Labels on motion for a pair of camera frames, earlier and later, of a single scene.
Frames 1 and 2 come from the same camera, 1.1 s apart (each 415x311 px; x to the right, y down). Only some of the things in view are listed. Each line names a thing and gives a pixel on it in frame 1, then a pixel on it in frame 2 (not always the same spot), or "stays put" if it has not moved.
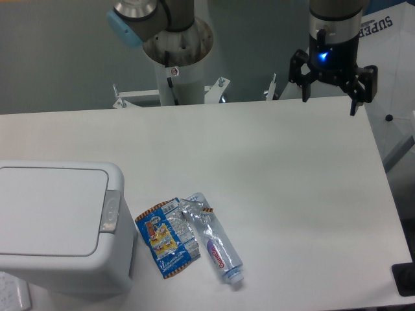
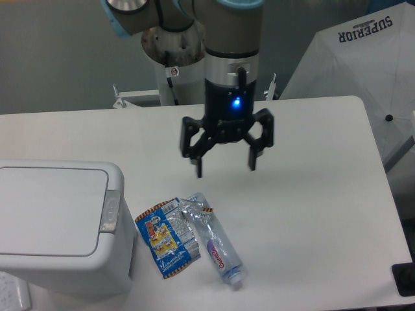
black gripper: x=336 y=63 -> x=229 y=110
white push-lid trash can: x=67 y=227 stays put
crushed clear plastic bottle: x=216 y=240 stays put
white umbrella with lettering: x=387 y=42 stays put
